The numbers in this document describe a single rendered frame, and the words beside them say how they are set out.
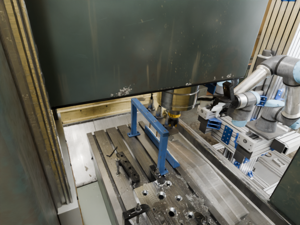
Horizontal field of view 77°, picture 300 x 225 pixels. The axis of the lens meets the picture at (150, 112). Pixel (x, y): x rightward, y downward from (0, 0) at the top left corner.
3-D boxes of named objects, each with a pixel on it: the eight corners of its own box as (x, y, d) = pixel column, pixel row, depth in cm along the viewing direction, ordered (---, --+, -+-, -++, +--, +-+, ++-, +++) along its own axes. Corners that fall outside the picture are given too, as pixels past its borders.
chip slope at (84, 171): (150, 127, 215) (152, 106, 202) (187, 170, 162) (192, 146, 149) (66, 147, 178) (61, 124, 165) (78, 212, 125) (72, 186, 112)
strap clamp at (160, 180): (152, 177, 119) (154, 159, 111) (163, 193, 109) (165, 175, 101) (147, 178, 117) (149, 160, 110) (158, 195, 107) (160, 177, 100)
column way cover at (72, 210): (77, 191, 107) (60, 112, 81) (97, 290, 71) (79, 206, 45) (68, 194, 105) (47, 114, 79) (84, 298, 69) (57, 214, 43)
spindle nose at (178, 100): (148, 98, 78) (150, 69, 72) (177, 91, 86) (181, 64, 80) (173, 116, 67) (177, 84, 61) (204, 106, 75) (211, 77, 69)
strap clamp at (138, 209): (146, 214, 97) (147, 196, 90) (149, 220, 95) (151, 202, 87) (122, 226, 92) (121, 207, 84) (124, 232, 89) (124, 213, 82)
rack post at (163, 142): (164, 167, 126) (169, 131, 111) (168, 172, 122) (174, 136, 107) (151, 172, 122) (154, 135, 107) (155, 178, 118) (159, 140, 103)
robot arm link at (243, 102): (249, 97, 91) (235, 90, 97) (242, 97, 89) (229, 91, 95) (243, 110, 95) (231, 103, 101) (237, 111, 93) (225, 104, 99)
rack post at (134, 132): (138, 131, 159) (138, 99, 144) (140, 135, 155) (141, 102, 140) (127, 134, 155) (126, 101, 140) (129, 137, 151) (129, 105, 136)
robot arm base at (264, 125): (262, 120, 158) (266, 110, 153) (280, 130, 147) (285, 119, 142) (250, 124, 152) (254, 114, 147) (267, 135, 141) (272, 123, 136)
